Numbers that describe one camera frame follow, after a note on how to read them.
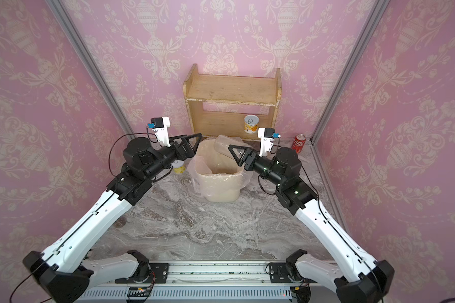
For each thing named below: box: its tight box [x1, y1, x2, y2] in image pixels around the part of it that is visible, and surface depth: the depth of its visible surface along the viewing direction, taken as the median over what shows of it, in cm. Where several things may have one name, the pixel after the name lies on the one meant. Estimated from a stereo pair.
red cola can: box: [291, 133, 306, 154], surface depth 111 cm
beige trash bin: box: [194, 138, 245, 203], surface depth 76 cm
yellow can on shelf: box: [243, 114, 260, 134], surface depth 94 cm
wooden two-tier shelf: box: [183, 63, 283, 140], surface depth 85 cm
